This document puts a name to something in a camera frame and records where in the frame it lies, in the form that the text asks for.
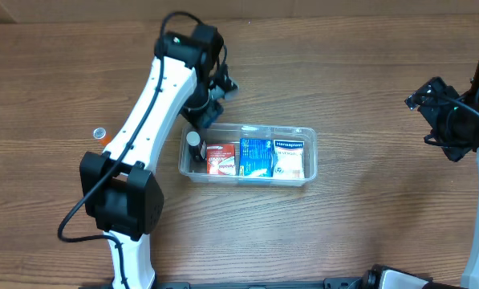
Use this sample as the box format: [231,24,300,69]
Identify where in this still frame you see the dark syrup bottle white cap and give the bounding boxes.
[185,131,206,162]

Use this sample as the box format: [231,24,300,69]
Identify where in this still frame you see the red medicine box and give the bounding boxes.
[206,144,236,176]

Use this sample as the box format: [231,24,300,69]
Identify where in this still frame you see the blue lozenge box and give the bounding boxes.
[239,138,273,177]

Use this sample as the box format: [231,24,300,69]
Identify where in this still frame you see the clear plastic container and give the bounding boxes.
[178,123,317,186]

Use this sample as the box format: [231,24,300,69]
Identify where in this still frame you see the white Hansaplast box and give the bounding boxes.
[273,140,304,179]

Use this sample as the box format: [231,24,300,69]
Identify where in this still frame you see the orange tablet tube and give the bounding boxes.
[93,127,112,147]

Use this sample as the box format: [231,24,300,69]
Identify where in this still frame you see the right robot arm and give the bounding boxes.
[405,60,479,288]

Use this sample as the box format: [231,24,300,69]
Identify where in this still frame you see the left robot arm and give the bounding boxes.
[79,23,237,288]

